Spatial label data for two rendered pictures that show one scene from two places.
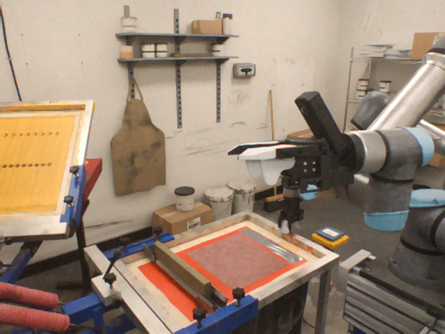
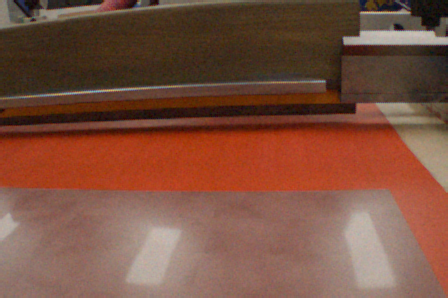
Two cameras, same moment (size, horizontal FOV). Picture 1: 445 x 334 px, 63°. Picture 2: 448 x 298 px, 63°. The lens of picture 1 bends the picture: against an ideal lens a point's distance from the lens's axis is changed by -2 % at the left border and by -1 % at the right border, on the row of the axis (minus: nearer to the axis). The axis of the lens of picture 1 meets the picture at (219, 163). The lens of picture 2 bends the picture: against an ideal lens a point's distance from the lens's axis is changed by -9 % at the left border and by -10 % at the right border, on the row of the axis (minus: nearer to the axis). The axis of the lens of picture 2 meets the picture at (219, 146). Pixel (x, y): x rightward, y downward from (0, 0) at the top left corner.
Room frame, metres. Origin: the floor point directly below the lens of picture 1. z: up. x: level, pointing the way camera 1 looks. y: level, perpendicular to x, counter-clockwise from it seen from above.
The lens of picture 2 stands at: (1.49, -0.05, 1.06)
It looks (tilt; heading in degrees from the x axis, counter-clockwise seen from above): 20 degrees down; 136
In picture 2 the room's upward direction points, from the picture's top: 4 degrees counter-clockwise
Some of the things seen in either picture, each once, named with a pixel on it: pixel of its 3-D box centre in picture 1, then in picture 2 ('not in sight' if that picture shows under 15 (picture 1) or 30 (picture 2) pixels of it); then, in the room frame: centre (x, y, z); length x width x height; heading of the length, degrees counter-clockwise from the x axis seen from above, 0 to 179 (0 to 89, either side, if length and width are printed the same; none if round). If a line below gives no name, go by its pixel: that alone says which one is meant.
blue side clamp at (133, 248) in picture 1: (142, 250); not in sight; (1.41, 0.34, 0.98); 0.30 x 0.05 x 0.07; 128
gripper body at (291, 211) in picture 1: (291, 208); not in sight; (1.54, -0.33, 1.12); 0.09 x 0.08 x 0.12; 38
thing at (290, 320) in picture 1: (262, 314); not in sight; (1.22, -0.18, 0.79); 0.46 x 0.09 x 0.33; 128
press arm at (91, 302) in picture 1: (91, 306); not in sight; (0.99, 0.42, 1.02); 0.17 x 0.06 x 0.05; 128
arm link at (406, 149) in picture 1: (395, 150); not in sight; (0.63, -0.32, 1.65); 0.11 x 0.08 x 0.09; 106
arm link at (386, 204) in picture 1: (381, 197); not in sight; (0.65, -0.31, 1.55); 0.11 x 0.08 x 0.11; 16
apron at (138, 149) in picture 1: (138, 136); not in sight; (3.22, 0.74, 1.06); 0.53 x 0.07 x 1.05; 128
